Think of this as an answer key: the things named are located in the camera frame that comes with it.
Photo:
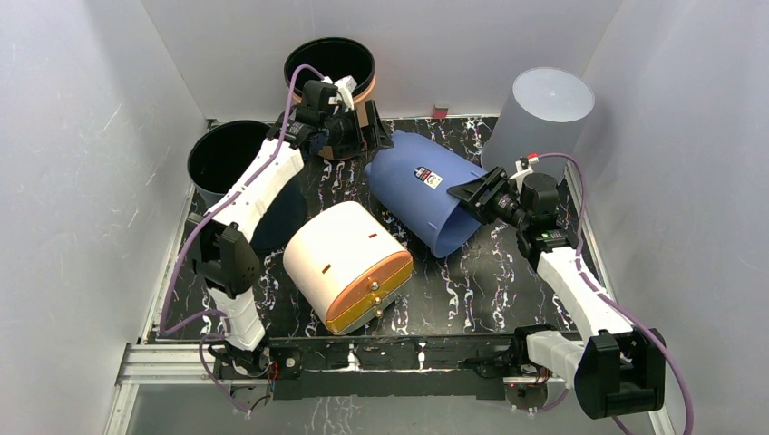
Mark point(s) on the large grey container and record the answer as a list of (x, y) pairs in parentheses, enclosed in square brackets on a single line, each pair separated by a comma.
[(544, 113)]

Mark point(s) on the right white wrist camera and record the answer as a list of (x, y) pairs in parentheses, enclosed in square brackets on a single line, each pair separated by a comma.
[(524, 166)]

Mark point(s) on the white orange drawer box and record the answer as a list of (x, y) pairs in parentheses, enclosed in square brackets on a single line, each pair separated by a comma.
[(347, 266)]

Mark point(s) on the aluminium frame rail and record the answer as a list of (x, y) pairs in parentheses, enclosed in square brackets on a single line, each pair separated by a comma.
[(155, 364)]

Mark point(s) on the tan bucket black rim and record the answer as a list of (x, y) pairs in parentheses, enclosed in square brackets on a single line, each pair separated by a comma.
[(335, 57)]

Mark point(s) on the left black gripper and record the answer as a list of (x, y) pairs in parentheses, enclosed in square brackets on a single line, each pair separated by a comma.
[(374, 135)]

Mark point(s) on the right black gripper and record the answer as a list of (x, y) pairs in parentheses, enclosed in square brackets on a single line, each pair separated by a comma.
[(481, 192)]

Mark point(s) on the dark navy bucket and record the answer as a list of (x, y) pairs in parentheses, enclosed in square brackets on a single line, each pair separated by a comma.
[(216, 162)]

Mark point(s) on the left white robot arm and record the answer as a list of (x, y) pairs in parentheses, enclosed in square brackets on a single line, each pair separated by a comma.
[(219, 246)]

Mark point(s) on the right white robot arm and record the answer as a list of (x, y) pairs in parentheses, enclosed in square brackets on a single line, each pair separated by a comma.
[(615, 369)]

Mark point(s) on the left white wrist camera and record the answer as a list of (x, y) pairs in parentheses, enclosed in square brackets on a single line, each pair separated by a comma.
[(342, 99)]

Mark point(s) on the blue plastic bucket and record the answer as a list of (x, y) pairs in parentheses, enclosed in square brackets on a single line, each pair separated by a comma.
[(411, 179)]

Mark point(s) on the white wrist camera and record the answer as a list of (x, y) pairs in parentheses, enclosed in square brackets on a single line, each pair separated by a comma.
[(524, 166), (342, 99)]

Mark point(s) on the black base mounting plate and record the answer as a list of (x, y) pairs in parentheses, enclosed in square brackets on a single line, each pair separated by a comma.
[(484, 366)]

